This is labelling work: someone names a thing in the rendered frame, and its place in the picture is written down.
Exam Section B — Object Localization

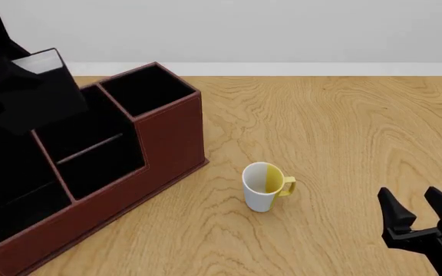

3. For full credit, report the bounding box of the red-brown desk caddy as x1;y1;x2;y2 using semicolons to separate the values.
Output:
0;61;210;276

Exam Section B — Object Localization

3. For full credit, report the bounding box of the white and yellow mug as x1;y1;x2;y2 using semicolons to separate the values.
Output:
241;161;298;214

